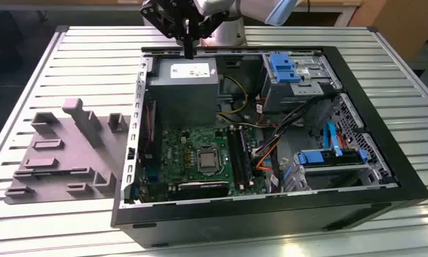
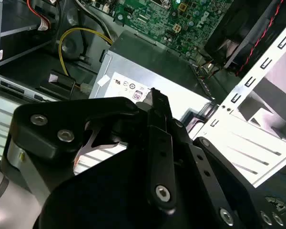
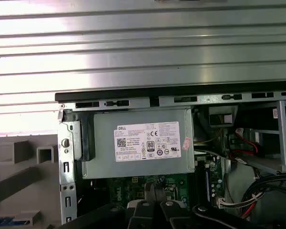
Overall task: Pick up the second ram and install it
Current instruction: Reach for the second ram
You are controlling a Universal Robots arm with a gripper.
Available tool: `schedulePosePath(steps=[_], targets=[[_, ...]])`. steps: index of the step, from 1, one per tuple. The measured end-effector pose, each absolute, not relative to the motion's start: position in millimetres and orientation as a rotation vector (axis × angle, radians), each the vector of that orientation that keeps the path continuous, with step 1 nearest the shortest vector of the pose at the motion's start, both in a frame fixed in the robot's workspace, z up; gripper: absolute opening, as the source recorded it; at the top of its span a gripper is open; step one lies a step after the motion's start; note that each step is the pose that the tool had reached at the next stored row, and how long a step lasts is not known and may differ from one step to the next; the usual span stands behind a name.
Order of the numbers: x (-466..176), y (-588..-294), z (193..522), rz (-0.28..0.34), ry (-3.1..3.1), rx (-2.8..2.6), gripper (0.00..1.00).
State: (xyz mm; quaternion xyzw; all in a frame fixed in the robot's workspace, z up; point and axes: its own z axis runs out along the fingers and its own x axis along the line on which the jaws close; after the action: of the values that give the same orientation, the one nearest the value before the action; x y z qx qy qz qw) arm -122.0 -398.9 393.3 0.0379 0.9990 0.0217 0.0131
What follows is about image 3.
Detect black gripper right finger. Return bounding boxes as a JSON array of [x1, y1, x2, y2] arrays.
[[156, 184, 255, 229]]

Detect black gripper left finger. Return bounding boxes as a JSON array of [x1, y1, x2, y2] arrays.
[[61, 183, 158, 229]]

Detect black RAM slot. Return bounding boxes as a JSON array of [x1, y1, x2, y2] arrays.
[[195, 160, 205, 206]]

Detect green Dell motherboard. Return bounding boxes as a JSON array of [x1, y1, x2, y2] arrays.
[[109, 152, 226, 215]]

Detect grey power supply unit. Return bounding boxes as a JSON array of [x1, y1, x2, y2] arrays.
[[82, 108, 195, 180]]

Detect grey parts rack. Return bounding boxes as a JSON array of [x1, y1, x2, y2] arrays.
[[0, 133, 62, 229]]

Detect black open PC case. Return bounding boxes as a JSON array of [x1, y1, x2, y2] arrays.
[[54, 83, 286, 229]]

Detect yellow power wires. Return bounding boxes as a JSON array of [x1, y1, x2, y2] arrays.
[[194, 115, 224, 145]]

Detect black cable bundle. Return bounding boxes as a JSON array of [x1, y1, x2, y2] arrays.
[[225, 152, 286, 220]]

